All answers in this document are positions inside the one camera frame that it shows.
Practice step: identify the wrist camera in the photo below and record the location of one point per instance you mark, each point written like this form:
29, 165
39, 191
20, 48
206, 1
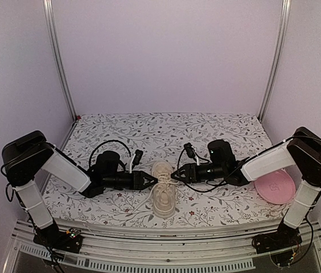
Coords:
191, 153
135, 160

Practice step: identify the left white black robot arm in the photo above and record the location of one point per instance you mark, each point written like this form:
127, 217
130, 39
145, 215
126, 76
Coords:
24, 157

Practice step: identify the aluminium frame post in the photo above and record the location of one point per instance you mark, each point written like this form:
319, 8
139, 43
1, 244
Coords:
51, 27
281, 36

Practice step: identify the left aluminium frame post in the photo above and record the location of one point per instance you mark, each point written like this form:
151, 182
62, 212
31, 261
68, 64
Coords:
51, 27

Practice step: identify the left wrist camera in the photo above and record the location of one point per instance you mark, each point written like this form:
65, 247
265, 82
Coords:
135, 160

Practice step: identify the cream white sneaker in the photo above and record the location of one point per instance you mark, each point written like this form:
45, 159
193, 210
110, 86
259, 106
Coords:
163, 192

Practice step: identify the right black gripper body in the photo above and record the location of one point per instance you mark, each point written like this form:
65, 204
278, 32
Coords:
217, 172

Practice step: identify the floral patterned table mat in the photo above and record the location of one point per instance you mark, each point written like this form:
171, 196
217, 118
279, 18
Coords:
161, 136

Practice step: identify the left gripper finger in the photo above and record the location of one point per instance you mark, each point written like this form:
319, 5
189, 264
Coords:
148, 178
148, 183

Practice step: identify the aluminium front rail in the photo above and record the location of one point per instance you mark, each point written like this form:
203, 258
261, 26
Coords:
199, 249

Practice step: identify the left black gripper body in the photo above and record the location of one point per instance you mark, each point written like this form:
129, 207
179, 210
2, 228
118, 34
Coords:
112, 182

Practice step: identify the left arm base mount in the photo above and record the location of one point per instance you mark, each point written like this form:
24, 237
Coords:
53, 238

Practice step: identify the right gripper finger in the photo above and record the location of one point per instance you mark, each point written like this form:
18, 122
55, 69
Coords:
180, 172
184, 180

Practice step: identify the right aluminium frame post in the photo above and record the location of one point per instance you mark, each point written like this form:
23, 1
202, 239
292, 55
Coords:
281, 36

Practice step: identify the pink round plate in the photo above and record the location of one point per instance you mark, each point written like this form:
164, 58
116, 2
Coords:
277, 187

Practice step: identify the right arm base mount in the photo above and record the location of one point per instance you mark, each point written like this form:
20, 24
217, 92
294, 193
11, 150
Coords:
283, 237

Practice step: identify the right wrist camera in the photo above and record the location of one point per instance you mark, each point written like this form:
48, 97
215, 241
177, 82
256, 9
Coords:
191, 153

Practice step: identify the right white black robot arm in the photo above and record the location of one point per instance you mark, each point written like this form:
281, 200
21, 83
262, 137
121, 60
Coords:
302, 149

